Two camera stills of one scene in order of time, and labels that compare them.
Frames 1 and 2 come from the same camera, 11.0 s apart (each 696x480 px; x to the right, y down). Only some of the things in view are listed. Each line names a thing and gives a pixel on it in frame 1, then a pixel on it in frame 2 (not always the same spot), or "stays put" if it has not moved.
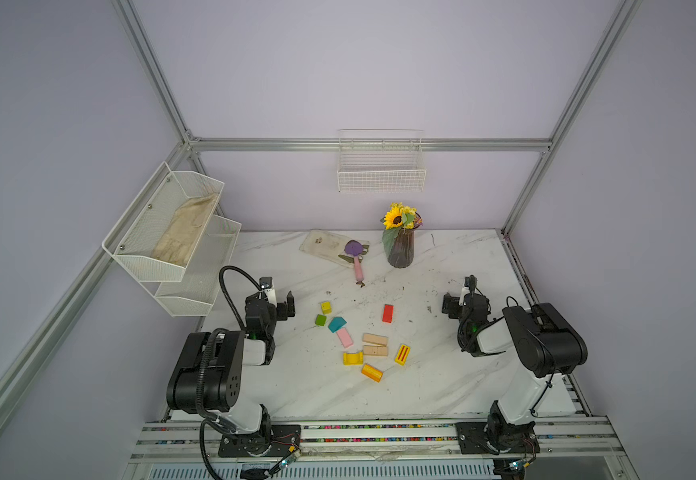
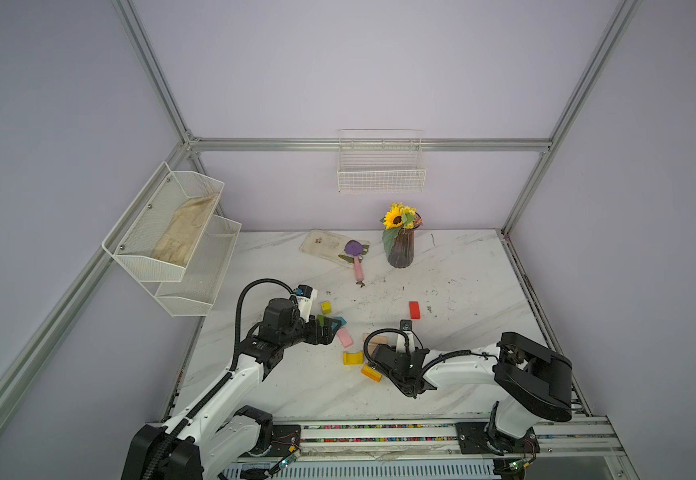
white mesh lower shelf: x=195 y=294 stays put
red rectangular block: x=388 y=313 → x=415 y=309
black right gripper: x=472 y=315 → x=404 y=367
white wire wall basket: x=380 y=160 stays put
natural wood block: x=374 y=338 stays put
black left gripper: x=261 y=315 → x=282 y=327
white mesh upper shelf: x=158 y=232 stays put
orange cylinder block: x=371 y=372 stays put
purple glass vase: x=402 y=252 stays put
